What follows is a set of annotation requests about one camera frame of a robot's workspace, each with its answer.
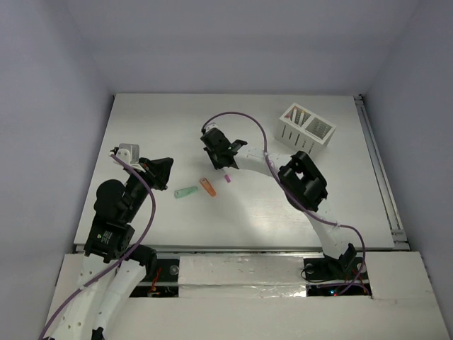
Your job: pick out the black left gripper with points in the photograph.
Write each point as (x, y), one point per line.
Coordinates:
(152, 171)

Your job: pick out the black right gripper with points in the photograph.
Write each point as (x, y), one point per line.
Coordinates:
(217, 163)

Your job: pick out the green utility knife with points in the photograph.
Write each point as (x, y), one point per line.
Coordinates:
(184, 192)

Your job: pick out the orange utility knife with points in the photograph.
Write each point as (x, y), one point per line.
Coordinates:
(208, 187)

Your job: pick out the orange capped white marker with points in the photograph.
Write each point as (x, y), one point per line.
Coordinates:
(294, 115)

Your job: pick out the yellow capped white marker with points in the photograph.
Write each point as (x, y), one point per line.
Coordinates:
(302, 118)

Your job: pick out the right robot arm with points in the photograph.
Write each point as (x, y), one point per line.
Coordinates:
(305, 189)

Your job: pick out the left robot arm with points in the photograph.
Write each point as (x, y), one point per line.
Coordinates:
(113, 264)

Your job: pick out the white slotted organizer box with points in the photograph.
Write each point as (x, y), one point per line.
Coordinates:
(313, 137)

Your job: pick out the white foam front block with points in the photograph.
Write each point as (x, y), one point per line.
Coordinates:
(241, 276)

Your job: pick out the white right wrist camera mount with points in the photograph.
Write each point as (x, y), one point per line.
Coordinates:
(211, 126)

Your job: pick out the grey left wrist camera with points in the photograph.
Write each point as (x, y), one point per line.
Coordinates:
(127, 153)

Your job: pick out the aluminium side rail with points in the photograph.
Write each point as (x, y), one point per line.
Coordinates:
(401, 242)

